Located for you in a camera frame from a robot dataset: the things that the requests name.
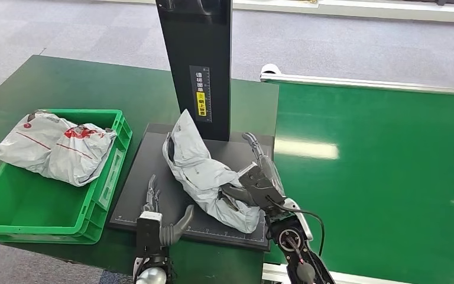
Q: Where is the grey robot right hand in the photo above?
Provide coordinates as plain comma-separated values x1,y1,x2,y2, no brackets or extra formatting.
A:
220,132,287,211

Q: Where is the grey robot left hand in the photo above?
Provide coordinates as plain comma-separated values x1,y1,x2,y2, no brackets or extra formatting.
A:
143,174,195,247

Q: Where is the white package with red print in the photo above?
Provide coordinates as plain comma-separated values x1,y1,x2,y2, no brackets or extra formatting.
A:
161,109,266,235

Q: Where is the white conveyor roller end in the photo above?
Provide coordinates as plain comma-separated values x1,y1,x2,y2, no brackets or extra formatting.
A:
260,63,282,76

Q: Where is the crumpled white package red logo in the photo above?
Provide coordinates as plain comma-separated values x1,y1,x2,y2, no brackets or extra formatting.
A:
44,122,118,188

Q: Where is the green conveyor belt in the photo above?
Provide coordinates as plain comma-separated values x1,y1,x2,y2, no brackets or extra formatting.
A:
265,81,454,284

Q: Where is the white package with red line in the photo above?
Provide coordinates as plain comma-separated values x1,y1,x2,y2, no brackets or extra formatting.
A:
0,111,78,176

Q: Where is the black and yellow column label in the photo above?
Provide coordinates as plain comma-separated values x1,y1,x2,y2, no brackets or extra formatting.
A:
189,64,213,124

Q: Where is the green plastic crate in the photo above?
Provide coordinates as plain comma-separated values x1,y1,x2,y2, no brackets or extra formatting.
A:
0,109,134,246

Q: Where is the black scanner column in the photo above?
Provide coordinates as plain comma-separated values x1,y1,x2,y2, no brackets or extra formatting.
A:
155,0,234,142

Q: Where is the white ledge along floor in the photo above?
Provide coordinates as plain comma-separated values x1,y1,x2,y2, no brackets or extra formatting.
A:
231,0,454,24

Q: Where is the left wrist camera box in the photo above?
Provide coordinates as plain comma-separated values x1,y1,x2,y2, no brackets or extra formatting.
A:
135,211,164,259

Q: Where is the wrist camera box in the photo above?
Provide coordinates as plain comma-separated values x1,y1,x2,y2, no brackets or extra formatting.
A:
135,211,164,259
282,198,314,242

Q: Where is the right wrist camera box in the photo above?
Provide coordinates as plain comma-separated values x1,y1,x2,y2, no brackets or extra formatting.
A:
282,198,314,242

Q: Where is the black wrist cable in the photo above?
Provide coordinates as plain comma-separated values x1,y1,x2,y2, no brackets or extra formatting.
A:
265,196,326,257

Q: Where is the black scanner base plate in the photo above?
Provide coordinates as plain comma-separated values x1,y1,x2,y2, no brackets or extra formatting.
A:
108,122,275,252

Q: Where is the silver conveyor side rail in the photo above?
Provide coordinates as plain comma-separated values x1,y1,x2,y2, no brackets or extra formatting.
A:
261,262,412,284
260,73,454,96

